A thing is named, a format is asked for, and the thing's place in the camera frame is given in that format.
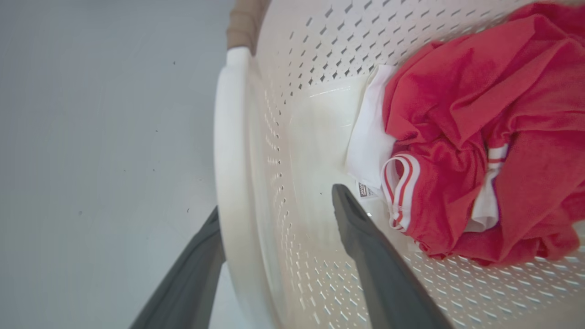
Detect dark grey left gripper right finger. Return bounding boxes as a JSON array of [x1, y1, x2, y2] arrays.
[[331, 184, 454, 329]]

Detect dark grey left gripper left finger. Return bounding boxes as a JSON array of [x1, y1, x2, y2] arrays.
[[129, 206, 226, 329]]

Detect white perforated plastic laundry basket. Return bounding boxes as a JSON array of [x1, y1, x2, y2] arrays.
[[213, 0, 585, 329]]

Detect white garment with label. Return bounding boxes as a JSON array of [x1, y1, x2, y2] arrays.
[[345, 64, 397, 199]]

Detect red garment with white stripes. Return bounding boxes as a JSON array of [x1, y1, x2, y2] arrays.
[[380, 1, 585, 267]]

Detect beige basket handle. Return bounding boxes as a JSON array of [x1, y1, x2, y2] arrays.
[[226, 0, 271, 56]]

